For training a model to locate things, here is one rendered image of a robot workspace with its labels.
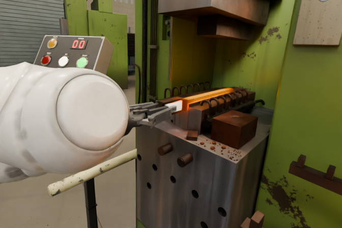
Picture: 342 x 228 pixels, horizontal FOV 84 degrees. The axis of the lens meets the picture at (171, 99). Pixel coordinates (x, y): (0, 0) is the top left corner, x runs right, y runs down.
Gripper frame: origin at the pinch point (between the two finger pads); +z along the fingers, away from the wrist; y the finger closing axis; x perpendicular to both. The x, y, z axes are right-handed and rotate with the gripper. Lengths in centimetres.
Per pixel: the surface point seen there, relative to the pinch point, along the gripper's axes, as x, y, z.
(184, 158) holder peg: -11.5, 9.2, -3.8
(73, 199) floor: -99, -100, 0
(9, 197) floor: -99, -135, -33
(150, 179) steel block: -29.0, -7.5, -1.0
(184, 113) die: -3.1, 1.3, 5.1
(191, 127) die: -6.9, 4.1, 5.1
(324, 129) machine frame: -1.5, 34.9, 19.1
